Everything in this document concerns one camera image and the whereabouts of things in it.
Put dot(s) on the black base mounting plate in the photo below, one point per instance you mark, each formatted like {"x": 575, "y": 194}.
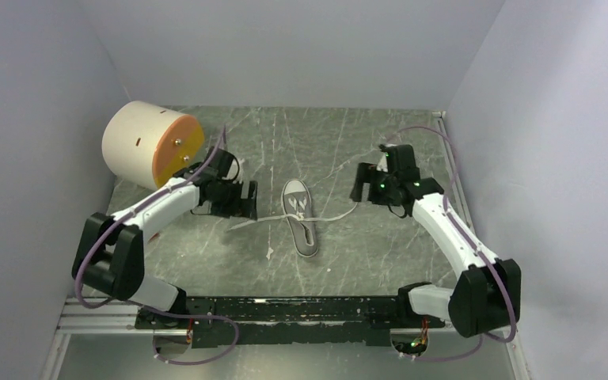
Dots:
{"x": 219, "y": 321}

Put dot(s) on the white shoelace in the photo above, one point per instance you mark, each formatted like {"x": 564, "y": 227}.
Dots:
{"x": 283, "y": 217}

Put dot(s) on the grey canvas sneaker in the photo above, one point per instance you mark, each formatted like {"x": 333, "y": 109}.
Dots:
{"x": 298, "y": 207}

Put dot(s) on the cream cylinder with orange face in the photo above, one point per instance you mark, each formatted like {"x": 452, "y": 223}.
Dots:
{"x": 146, "y": 144}

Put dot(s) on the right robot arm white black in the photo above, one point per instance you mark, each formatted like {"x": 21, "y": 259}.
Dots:
{"x": 487, "y": 292}

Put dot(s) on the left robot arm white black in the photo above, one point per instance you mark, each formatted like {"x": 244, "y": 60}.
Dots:
{"x": 111, "y": 253}

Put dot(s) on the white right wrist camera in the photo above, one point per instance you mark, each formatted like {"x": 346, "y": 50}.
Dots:
{"x": 382, "y": 163}

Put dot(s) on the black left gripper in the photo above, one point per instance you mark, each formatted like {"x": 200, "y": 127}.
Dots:
{"x": 245, "y": 207}

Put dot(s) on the aluminium frame rail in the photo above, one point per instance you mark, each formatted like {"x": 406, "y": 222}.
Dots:
{"x": 104, "y": 344}

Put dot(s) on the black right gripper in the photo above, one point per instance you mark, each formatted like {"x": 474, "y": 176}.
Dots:
{"x": 365, "y": 174}

